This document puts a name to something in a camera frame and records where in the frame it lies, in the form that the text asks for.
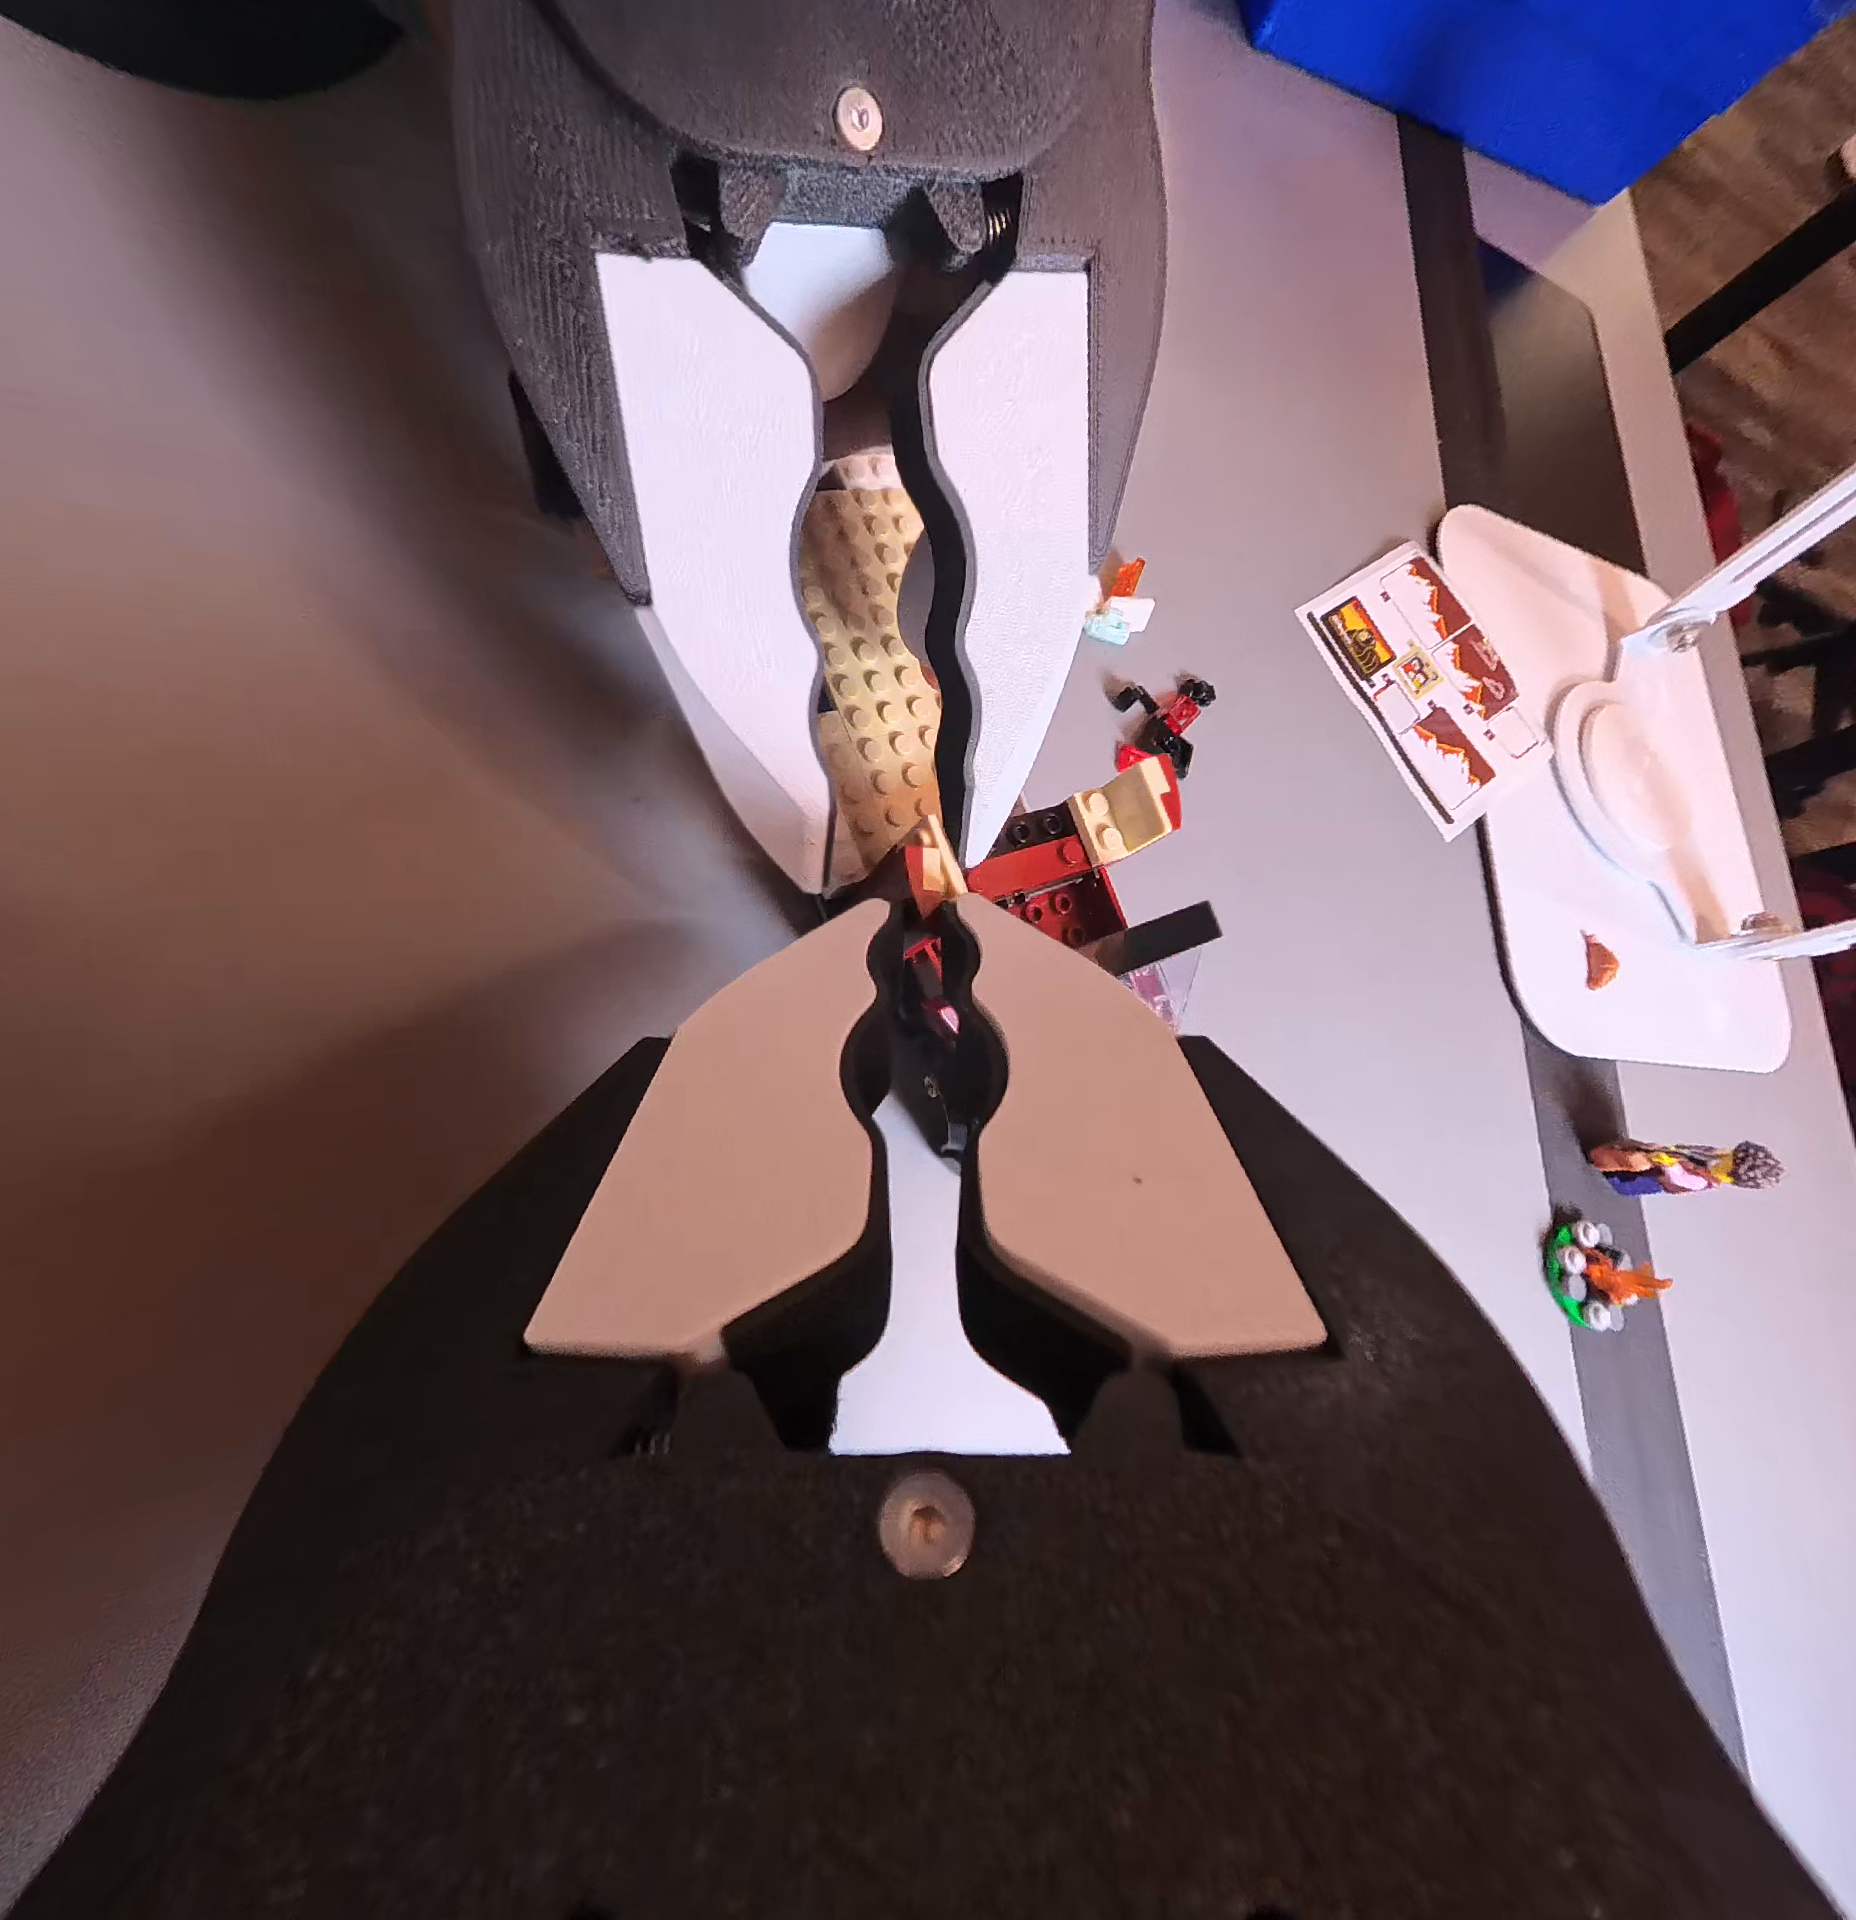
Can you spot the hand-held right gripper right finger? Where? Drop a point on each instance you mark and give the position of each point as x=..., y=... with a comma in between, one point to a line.
x=1142, y=1186

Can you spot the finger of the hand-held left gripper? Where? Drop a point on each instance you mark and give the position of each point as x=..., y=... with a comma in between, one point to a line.
x=1014, y=476
x=698, y=453

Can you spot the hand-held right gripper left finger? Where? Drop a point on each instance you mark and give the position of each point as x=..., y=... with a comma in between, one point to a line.
x=722, y=1168

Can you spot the tan and dark red brick model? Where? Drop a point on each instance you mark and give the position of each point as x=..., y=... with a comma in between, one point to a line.
x=867, y=671

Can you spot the tan narrow plate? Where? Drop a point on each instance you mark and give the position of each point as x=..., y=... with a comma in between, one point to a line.
x=950, y=874

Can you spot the grey desk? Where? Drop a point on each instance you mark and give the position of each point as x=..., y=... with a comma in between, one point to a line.
x=1286, y=374

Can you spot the orange transparent slope piece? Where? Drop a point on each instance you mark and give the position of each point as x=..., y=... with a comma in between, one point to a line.
x=1129, y=574

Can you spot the red and black brick piece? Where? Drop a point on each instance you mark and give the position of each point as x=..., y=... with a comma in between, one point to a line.
x=1169, y=723

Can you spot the green round plate with pieces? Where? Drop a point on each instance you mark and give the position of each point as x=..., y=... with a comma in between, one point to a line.
x=1558, y=1270

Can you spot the printed instruction sheet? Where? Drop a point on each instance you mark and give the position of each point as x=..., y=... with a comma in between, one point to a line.
x=1411, y=710

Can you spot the small orange flame piece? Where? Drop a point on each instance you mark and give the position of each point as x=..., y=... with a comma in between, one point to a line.
x=1598, y=960

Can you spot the white round plate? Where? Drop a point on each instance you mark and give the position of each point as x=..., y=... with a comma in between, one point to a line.
x=1528, y=596

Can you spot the toy minifigure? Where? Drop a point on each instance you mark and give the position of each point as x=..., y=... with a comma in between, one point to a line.
x=1682, y=1168

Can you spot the black padded cushion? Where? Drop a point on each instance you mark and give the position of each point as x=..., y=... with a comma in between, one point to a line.
x=264, y=39

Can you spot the blue storage bin with paper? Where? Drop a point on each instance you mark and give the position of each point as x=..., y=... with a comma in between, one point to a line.
x=1544, y=70

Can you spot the white booklet stand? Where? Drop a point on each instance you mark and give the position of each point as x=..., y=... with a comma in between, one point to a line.
x=1772, y=549

